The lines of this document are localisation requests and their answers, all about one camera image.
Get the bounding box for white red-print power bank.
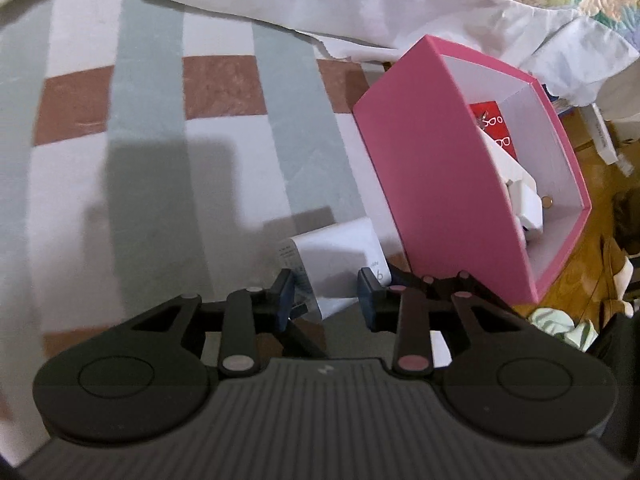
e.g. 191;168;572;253
475;125;538;196

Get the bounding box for red printed card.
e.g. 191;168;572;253
469;101;517;163

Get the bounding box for checkered mat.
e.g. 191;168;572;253
0;0;453;366

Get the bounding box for white cardboard box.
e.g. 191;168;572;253
585;102;636;176

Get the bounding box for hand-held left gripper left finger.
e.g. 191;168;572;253
107;269;296;378

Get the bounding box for white plug charger grey logo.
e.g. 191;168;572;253
277;217;388;321

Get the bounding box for green cloth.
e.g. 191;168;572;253
527;307;598;353

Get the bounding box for pink box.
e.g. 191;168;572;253
352;34;593;303

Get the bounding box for dark brown cloth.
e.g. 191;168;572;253
600;190;640;316

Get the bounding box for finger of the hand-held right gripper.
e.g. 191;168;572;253
387;265;526;317

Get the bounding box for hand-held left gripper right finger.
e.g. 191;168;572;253
357;267;538;378

